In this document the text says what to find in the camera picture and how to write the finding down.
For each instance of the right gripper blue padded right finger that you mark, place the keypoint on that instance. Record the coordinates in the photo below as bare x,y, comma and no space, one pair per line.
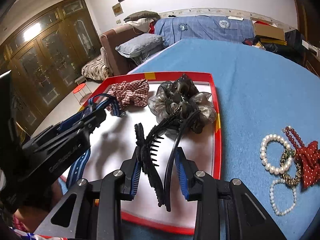
186,170

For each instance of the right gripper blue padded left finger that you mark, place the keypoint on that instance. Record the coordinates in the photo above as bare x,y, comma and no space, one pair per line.
132,169

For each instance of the black plastic hair clip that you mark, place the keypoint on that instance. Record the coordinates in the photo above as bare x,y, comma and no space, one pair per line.
157,153

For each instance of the red white plaid scrunchie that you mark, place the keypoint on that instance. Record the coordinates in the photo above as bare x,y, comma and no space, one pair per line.
134,93

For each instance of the grey black organza scrunchie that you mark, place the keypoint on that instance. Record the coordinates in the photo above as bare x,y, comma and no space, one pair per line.
183,97

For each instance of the red polka dot scrunchie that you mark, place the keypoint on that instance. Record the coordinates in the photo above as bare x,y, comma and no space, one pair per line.
308,157

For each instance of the blue striped watch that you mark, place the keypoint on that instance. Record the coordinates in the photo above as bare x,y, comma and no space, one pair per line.
100,101

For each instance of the red round stool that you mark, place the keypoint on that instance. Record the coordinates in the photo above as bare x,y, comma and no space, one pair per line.
82,93

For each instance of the floral patterned cushion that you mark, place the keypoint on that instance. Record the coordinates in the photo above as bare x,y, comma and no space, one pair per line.
99,68

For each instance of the blue bed blanket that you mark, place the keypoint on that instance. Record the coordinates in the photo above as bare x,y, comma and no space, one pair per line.
258,93

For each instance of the wooden glass door wardrobe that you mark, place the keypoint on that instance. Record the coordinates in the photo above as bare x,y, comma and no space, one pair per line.
45,56

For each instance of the grey pillow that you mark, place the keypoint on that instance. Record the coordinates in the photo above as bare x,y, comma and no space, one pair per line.
139,45

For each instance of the blue plaid folded quilt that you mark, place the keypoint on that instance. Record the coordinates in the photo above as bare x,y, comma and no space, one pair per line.
220,28

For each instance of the brown cardboard box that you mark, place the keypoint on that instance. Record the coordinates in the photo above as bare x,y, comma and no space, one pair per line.
268,31

